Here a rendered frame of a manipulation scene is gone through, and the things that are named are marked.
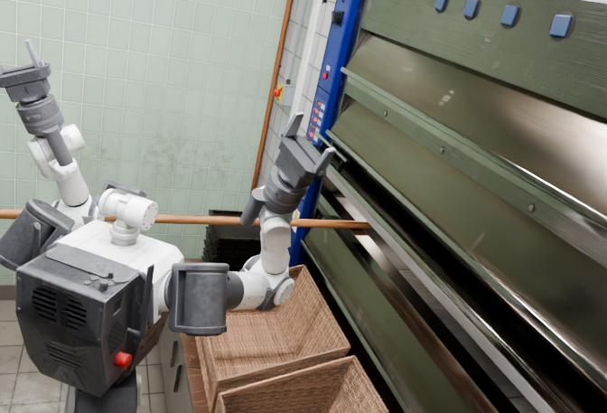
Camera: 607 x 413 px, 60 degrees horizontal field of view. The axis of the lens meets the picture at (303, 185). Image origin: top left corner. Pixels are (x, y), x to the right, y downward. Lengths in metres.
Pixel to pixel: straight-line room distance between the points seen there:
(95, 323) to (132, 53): 1.96
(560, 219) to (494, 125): 0.30
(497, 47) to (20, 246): 1.23
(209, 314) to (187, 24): 1.98
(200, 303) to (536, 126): 0.85
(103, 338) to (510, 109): 1.05
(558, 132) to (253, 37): 1.98
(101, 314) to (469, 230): 0.90
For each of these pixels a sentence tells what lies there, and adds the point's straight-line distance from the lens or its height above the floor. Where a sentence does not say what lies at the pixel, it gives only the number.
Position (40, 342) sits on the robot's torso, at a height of 1.23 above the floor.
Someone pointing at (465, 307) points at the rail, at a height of 1.43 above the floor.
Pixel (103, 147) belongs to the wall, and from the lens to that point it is 3.00.
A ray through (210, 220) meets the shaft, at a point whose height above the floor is 1.20.
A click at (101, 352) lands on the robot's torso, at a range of 1.14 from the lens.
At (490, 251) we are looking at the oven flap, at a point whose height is 1.50.
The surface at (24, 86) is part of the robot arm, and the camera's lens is 1.37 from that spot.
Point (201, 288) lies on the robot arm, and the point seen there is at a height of 1.38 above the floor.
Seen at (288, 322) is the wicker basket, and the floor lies 0.63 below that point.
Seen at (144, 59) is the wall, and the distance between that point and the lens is 2.87.
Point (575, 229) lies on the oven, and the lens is 1.21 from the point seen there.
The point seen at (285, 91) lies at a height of 1.48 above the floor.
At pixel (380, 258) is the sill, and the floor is 1.18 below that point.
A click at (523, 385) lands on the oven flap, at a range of 1.13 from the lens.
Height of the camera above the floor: 2.02
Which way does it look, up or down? 21 degrees down
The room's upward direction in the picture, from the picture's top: 13 degrees clockwise
